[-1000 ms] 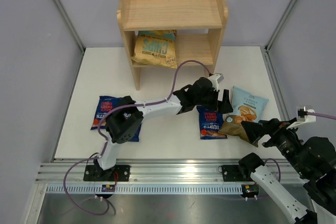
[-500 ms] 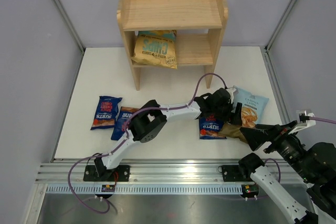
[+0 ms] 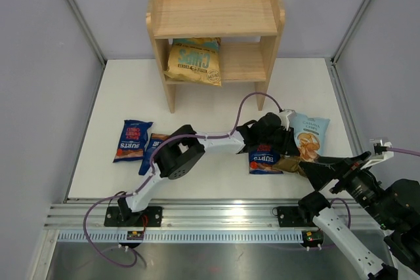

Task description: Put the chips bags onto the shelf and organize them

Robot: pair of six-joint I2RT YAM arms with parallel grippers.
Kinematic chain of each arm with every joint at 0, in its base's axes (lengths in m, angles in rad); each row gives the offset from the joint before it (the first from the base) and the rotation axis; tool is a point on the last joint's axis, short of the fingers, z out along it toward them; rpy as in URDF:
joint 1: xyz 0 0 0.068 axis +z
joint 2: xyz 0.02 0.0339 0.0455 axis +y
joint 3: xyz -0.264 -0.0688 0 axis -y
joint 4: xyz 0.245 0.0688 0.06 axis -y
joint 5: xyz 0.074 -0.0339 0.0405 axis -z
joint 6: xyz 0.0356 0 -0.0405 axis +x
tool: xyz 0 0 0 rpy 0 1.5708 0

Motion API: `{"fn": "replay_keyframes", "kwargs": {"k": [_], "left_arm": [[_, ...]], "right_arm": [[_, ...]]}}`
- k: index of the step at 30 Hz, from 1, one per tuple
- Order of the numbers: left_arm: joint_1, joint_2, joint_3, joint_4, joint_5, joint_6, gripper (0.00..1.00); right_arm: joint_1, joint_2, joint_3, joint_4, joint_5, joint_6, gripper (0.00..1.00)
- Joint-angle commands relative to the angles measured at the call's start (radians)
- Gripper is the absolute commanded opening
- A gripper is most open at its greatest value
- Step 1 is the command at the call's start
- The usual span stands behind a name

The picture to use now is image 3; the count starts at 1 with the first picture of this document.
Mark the light blue cassava chips bag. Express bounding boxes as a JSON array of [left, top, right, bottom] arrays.
[[273, 113, 330, 177]]

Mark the blue Burts bag right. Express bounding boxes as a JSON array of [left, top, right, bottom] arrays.
[[248, 150, 283, 175]]

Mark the blue Burts bag centre left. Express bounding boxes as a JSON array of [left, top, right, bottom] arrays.
[[138, 133, 169, 176]]

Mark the white slotted cable duct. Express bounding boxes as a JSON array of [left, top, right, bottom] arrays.
[[57, 230, 305, 242]]

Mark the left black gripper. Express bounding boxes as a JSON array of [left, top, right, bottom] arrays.
[[259, 125, 299, 156]]

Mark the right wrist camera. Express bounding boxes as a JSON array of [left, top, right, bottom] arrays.
[[361, 137, 394, 169]]

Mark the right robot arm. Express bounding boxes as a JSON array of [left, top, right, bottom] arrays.
[[297, 148, 419, 279]]

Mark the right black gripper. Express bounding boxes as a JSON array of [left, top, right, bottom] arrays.
[[299, 150, 397, 227]]

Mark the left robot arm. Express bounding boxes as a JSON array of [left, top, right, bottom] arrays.
[[115, 110, 299, 227]]

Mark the blue burts bag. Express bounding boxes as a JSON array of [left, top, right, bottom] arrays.
[[248, 150, 283, 175], [138, 133, 169, 176], [113, 119, 154, 163]]

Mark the yellow kettle chips bag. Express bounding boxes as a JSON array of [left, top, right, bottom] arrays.
[[164, 37, 222, 87]]

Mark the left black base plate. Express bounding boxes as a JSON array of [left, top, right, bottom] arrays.
[[104, 207, 163, 228]]

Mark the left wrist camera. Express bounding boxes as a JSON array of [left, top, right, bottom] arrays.
[[278, 110, 296, 130]]

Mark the aluminium mounting rail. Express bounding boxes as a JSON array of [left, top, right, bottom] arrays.
[[44, 198, 375, 230]]

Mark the wooden two-tier shelf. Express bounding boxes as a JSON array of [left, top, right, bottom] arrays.
[[146, 0, 285, 112]]

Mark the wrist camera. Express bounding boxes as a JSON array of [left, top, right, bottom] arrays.
[[278, 110, 296, 130], [361, 137, 394, 169]]

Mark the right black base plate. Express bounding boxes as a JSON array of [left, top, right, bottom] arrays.
[[276, 206, 315, 228]]

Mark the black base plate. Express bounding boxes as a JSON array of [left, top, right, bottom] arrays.
[[104, 207, 163, 228], [276, 206, 315, 228]]

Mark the blue Burts bag far left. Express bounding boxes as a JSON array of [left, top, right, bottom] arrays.
[[113, 119, 154, 163]]

